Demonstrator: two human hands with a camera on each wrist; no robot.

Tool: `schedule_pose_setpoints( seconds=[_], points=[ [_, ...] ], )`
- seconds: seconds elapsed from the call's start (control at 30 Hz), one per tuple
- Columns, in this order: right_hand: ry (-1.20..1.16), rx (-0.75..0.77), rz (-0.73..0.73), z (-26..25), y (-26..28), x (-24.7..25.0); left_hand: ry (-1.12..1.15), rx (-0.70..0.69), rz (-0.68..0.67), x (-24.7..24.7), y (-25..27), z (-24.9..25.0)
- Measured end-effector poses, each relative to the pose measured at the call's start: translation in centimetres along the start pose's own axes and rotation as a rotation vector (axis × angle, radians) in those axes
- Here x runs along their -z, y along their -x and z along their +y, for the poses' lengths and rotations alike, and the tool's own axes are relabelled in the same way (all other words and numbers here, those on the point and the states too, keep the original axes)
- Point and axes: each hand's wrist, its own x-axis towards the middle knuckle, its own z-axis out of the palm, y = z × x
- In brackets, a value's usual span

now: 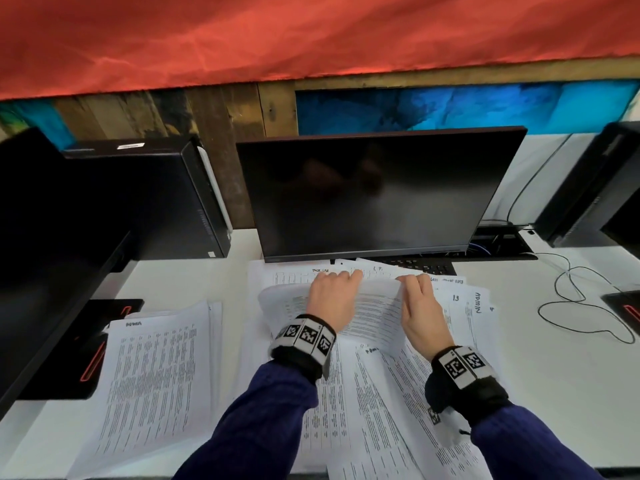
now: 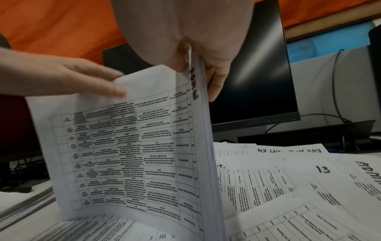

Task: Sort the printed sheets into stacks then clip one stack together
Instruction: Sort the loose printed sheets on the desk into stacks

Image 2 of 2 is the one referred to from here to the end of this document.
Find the black computer monitor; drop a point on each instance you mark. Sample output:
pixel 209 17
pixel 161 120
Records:
pixel 253 82
pixel 15 129

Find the black desktop computer tower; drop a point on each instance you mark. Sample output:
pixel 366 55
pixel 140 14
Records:
pixel 375 70

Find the blue cloth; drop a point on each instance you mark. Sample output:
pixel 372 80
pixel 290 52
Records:
pixel 306 49

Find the wooden plank partition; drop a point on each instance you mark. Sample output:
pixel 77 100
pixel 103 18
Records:
pixel 327 27

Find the person's left hand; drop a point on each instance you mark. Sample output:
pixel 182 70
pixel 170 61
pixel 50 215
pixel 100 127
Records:
pixel 53 75

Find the red-orange cloth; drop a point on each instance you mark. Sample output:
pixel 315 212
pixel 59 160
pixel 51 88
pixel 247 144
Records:
pixel 59 23

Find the printed paper bundle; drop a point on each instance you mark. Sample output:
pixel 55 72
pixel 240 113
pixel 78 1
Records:
pixel 119 153

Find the person's right hand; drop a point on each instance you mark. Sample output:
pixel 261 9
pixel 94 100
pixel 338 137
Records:
pixel 178 23

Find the sorted stack of printed sheets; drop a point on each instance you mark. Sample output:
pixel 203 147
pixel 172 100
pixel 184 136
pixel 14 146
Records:
pixel 26 204

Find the pile of printed papers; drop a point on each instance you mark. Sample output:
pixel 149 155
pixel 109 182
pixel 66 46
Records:
pixel 297 188

